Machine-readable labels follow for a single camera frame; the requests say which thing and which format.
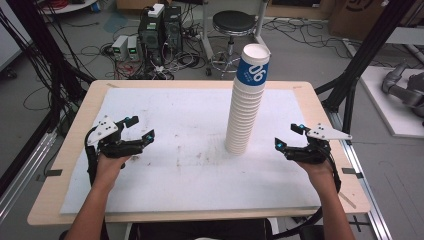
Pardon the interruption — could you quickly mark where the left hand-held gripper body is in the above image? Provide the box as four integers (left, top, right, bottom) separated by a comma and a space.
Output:
87, 115, 145, 159

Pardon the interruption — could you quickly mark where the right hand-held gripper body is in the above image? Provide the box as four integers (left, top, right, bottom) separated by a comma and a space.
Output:
284, 123, 353, 164

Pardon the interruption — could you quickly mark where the stack of white paper cups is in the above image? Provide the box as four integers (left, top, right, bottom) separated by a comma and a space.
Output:
224, 43, 271, 156

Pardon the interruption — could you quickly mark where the person's left hand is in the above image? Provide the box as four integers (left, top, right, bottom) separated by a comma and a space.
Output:
94, 154, 132, 188

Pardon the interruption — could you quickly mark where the person's right hand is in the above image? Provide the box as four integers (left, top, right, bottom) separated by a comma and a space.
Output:
296, 159, 335, 193

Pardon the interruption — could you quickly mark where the white foam board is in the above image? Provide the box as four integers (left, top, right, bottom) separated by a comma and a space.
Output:
59, 87, 322, 215

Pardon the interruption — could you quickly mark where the white power strip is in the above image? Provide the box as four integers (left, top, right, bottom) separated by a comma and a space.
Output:
149, 64, 168, 75

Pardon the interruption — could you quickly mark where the grey power supply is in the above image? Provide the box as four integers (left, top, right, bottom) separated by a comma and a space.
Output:
111, 34, 130, 62
126, 35, 141, 62

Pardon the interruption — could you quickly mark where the white platform board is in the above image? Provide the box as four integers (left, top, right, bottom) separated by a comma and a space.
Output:
359, 65, 424, 139

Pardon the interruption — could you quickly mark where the black computer tower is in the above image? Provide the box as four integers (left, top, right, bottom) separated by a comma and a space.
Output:
137, 13, 167, 67
164, 5, 184, 56

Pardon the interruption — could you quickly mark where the person's dark clothing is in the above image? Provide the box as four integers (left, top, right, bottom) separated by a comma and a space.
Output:
129, 218, 274, 240

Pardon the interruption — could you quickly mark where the white box on tower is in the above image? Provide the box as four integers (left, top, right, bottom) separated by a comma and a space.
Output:
147, 3, 166, 19

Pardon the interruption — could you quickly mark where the white metal table leg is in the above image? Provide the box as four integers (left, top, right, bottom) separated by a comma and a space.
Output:
255, 0, 270, 46
199, 0, 215, 63

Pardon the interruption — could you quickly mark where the black round stool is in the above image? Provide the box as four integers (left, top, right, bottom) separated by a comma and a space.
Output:
204, 9, 258, 78

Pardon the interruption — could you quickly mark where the brown cardboard box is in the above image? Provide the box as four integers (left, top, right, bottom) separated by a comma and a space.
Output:
328, 0, 396, 42

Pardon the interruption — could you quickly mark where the white round table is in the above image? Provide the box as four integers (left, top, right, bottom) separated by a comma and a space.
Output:
37, 0, 98, 16

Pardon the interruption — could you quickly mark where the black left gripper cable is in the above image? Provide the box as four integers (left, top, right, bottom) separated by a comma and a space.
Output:
83, 128, 101, 188

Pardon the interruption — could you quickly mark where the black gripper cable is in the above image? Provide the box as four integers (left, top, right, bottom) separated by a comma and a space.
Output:
273, 146, 343, 240
83, 128, 101, 188

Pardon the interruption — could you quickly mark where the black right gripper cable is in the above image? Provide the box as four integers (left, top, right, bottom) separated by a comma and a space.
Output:
273, 146, 343, 240

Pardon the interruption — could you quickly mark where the aluminium rail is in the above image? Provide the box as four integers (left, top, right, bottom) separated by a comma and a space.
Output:
0, 129, 58, 223
326, 109, 394, 240

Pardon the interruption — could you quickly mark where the tangle of floor cables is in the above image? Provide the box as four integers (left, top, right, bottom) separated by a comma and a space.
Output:
76, 6, 214, 81

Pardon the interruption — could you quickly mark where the black metal frame stand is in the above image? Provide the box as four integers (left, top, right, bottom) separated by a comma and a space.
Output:
0, 0, 96, 198
314, 0, 419, 135

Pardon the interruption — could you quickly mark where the red cable bundle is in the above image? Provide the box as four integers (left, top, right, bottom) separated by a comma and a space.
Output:
45, 0, 70, 10

